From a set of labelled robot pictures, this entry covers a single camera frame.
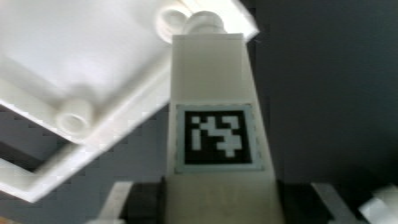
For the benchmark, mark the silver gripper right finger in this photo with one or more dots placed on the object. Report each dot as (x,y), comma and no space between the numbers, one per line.
(313,205)

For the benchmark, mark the white desk top tray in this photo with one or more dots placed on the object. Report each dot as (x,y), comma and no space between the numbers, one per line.
(78,49)

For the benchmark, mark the white desk leg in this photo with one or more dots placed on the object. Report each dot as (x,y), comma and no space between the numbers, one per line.
(221,179)
(379,208)

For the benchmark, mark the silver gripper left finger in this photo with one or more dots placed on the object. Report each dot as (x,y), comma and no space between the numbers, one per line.
(109,216)

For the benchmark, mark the white U-shaped obstacle fence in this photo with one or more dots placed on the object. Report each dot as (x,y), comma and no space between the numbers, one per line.
(64,166)

